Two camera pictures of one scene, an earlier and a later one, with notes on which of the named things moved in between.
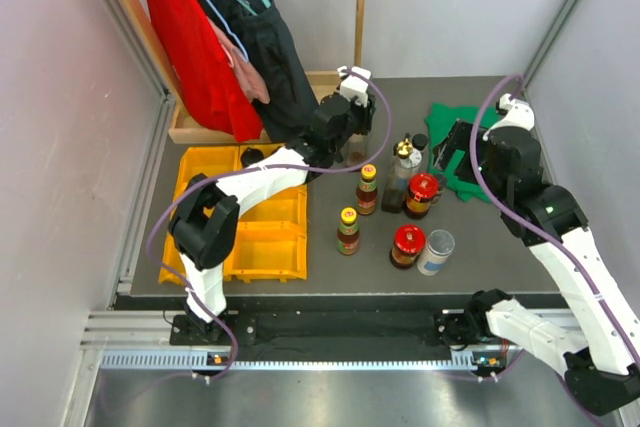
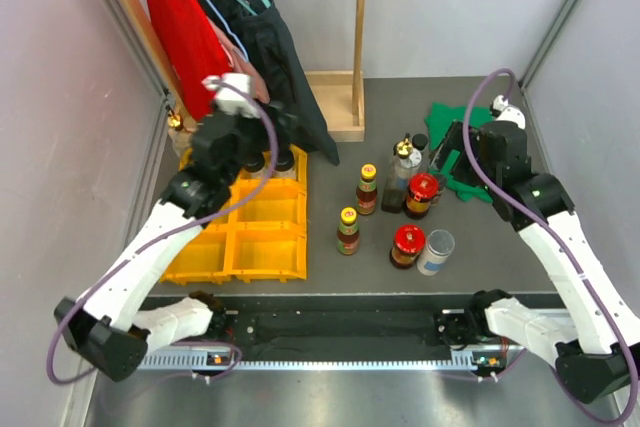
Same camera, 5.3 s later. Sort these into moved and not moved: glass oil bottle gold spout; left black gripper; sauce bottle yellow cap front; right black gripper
Moved: left black gripper; glass oil bottle gold spout
Not moved: sauce bottle yellow cap front; right black gripper
